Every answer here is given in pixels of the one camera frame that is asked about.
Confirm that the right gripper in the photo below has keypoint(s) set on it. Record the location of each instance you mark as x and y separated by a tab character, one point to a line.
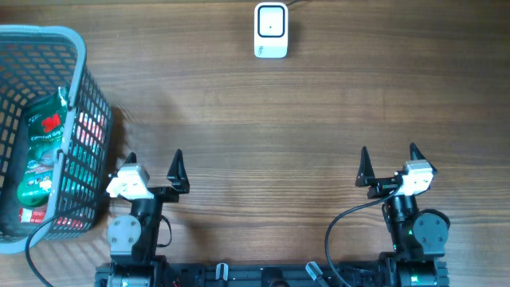
366	178

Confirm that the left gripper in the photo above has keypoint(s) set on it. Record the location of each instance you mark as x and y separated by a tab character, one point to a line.
178	179

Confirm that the green 3M gloves package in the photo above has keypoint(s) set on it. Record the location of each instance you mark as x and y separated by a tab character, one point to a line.
45	121

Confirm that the red white snack bar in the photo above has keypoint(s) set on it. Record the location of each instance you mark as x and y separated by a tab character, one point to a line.
35	216

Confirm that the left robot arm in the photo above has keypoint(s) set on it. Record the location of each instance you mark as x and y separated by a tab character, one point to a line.
133	238

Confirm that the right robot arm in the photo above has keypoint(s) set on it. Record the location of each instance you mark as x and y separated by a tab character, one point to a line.
418	236

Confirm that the white barcode scanner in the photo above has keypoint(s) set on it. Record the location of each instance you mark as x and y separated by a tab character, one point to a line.
270	30

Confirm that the grey plastic shopping basket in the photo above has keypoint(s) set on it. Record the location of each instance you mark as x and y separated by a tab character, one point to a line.
35	62

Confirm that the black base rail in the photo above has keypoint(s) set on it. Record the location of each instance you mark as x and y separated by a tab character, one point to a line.
355	273

